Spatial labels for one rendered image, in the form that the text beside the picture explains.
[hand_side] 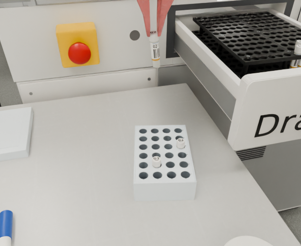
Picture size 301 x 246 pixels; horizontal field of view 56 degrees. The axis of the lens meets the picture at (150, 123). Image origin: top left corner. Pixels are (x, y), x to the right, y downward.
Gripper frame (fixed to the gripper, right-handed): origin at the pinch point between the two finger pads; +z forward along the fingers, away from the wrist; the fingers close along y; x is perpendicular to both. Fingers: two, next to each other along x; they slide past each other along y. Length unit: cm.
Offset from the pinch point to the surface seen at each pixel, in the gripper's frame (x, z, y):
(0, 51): -226, 100, 125
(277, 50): -8.1, 7.2, -21.3
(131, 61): -22.3, 15.3, 2.9
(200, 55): -10.8, 9.0, -9.1
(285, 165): -31, 61, -50
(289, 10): -28.7, 7.2, -32.9
